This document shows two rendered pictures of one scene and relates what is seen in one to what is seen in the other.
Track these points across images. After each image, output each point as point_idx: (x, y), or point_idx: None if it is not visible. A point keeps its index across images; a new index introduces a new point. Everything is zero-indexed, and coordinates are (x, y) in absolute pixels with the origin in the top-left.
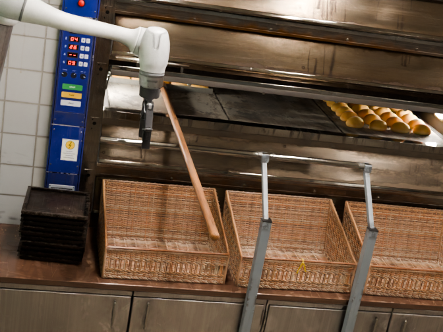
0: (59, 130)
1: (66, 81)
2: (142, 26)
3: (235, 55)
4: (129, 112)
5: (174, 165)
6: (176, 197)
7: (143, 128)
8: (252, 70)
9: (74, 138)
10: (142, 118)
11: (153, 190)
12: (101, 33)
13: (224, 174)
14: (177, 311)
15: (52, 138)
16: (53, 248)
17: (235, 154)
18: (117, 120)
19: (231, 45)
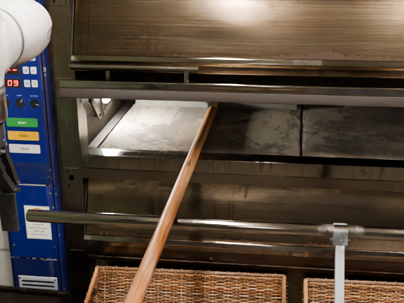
0: (15, 193)
1: (11, 113)
2: (121, 9)
3: (290, 39)
4: (124, 156)
5: (209, 239)
6: (219, 293)
7: (7, 211)
8: (323, 65)
9: (41, 204)
10: (3, 192)
11: (179, 282)
12: None
13: (296, 251)
14: None
15: None
16: None
17: (277, 232)
18: (106, 170)
19: (280, 23)
